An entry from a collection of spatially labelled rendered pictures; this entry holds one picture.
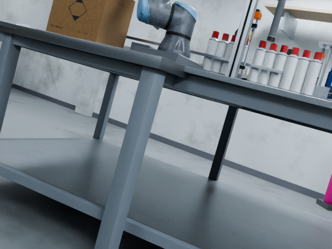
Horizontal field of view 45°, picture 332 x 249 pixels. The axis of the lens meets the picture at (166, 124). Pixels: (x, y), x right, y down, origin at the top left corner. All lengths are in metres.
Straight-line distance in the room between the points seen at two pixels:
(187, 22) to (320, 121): 0.75
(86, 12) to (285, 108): 1.03
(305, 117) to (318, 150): 3.60
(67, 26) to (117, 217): 0.98
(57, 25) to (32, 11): 6.32
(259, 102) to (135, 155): 0.45
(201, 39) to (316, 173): 2.36
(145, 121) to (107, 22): 0.73
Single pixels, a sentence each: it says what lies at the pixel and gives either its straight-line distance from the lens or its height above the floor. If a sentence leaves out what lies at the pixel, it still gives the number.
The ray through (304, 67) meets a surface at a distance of 1.97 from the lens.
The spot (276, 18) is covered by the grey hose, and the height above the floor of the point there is 1.18.
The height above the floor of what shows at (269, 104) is 0.78.
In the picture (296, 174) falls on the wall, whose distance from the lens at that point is 5.01.
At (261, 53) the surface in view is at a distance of 1.99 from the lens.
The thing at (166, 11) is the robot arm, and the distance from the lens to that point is 1.77.
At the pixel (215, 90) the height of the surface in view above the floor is 0.78.
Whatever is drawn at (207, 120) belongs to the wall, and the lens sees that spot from 5.45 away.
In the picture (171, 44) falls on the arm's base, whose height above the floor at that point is 0.93.
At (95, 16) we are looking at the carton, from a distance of 1.91.
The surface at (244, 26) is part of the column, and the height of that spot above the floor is 1.10.
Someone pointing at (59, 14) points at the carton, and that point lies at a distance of 2.03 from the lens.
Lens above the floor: 0.73
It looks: 5 degrees down
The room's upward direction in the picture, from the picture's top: 15 degrees clockwise
